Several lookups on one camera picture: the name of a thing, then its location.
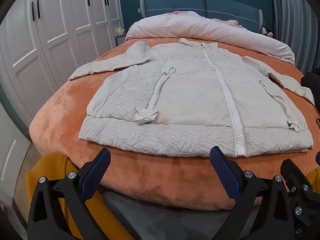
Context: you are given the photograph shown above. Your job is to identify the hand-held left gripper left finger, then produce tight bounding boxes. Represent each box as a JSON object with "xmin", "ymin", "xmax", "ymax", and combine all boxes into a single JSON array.
[{"xmin": 27, "ymin": 147, "xmax": 112, "ymax": 240}]

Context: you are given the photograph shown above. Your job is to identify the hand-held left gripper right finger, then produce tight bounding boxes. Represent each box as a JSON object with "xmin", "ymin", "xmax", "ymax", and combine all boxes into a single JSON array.
[{"xmin": 209, "ymin": 146, "xmax": 298, "ymax": 240}]

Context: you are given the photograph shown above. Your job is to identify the white quilted zip jacket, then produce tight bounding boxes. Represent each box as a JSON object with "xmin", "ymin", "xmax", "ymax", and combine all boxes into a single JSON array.
[{"xmin": 68, "ymin": 38, "xmax": 315, "ymax": 158}]

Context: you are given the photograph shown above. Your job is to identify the person's yellow sweater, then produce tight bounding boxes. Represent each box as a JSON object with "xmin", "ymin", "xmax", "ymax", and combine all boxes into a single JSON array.
[{"xmin": 25, "ymin": 152, "xmax": 137, "ymax": 240}]

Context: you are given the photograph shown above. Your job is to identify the orange blanket-covered bed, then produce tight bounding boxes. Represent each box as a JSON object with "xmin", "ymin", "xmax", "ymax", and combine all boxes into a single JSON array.
[{"xmin": 29, "ymin": 38, "xmax": 320, "ymax": 211}]

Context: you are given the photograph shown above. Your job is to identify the dark cloth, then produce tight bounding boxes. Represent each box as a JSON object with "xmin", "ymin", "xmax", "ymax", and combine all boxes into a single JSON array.
[{"xmin": 301, "ymin": 68, "xmax": 320, "ymax": 93}]

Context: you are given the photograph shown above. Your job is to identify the white panel door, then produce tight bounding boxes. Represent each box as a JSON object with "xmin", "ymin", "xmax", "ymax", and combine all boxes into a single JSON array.
[{"xmin": 0, "ymin": 100, "xmax": 32, "ymax": 203}]

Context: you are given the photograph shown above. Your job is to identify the grey pleated curtain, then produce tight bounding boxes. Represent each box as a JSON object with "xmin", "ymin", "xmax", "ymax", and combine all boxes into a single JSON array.
[{"xmin": 269, "ymin": 0, "xmax": 320, "ymax": 71}]

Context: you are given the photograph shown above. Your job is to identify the pale pink duvet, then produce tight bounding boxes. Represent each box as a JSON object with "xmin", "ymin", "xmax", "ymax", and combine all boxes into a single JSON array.
[{"xmin": 125, "ymin": 11, "xmax": 295, "ymax": 64}]

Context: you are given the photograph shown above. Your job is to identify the white panelled wardrobe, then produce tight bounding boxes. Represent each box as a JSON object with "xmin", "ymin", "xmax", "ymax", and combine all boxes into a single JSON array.
[{"xmin": 0, "ymin": 0, "xmax": 121, "ymax": 130}]

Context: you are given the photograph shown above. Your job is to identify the blue upholstered headboard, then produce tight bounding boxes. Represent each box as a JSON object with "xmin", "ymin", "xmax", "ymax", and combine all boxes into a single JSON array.
[{"xmin": 139, "ymin": 0, "xmax": 263, "ymax": 32}]

